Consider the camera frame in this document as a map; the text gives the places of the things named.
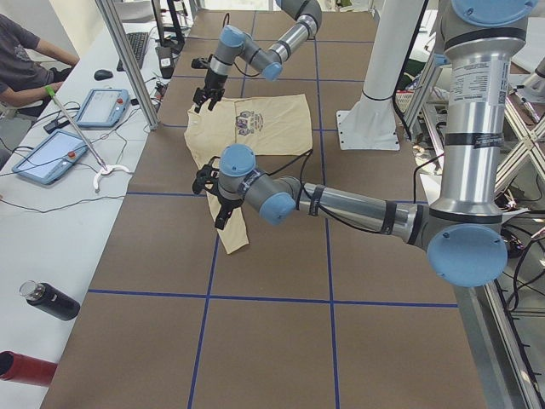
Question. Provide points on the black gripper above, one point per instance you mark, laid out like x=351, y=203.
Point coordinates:
x=226, y=200
x=210, y=81

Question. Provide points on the cream printed t-shirt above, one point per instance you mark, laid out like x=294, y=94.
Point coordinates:
x=239, y=131

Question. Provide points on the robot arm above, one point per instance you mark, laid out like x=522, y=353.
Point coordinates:
x=234, y=43
x=460, y=230

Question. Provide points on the black keyboard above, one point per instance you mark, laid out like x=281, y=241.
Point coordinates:
x=138, y=42

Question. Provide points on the far blue teach pendant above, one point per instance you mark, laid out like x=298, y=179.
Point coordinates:
x=102, y=108

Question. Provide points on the blue teach pendant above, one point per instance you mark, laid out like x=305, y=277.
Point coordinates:
x=102, y=108
x=51, y=158

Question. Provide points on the black computer mouse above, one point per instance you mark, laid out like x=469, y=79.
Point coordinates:
x=102, y=74

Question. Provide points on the metal rod with white hook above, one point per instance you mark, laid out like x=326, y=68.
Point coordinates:
x=105, y=169

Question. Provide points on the near blue teach pendant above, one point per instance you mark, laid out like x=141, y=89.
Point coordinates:
x=51, y=158

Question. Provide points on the seated person in grey shirt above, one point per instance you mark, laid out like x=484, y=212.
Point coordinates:
x=24, y=81

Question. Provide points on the black water bottle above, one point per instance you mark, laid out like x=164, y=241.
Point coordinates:
x=47, y=298

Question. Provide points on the red cylinder bottle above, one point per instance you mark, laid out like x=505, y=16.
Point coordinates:
x=24, y=369

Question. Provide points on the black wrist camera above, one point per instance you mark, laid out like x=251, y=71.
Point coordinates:
x=201, y=63
x=207, y=179

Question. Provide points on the aluminium frame post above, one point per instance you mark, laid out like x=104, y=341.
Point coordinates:
x=125, y=53

